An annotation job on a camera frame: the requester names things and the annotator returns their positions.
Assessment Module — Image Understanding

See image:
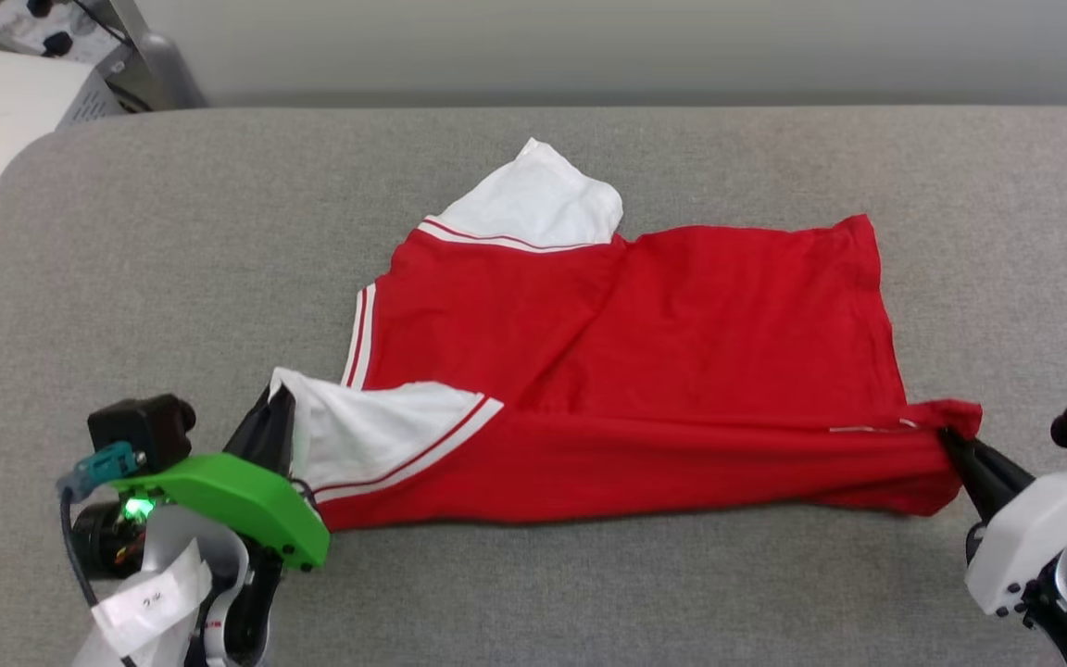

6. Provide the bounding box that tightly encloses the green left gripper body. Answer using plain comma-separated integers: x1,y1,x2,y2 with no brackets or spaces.
110,452,331,571

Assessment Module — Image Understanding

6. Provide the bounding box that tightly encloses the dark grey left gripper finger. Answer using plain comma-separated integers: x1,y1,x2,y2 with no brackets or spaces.
223,384,298,479

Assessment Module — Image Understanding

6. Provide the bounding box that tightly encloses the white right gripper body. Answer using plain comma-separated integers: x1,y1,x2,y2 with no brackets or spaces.
964,468,1067,619

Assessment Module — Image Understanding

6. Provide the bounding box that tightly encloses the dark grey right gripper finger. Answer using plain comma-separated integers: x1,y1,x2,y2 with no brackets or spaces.
939,426,1036,525

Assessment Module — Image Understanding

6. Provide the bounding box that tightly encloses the red and white garment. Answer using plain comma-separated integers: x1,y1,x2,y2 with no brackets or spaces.
270,137,984,534

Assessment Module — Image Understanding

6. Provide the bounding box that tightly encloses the white paper label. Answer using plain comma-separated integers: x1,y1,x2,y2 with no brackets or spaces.
92,537,215,659

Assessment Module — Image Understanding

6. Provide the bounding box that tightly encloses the white appliance box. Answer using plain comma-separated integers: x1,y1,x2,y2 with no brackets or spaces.
0,42,124,279

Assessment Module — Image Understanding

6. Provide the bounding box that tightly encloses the power strip with black plugs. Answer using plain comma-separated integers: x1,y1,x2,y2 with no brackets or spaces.
0,0,136,66

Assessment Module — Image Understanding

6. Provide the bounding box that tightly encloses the white backdrop panel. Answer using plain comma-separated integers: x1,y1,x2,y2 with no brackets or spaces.
135,0,1067,107

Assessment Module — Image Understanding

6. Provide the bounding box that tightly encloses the black cable teal connector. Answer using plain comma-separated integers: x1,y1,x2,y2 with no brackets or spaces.
56,442,147,667

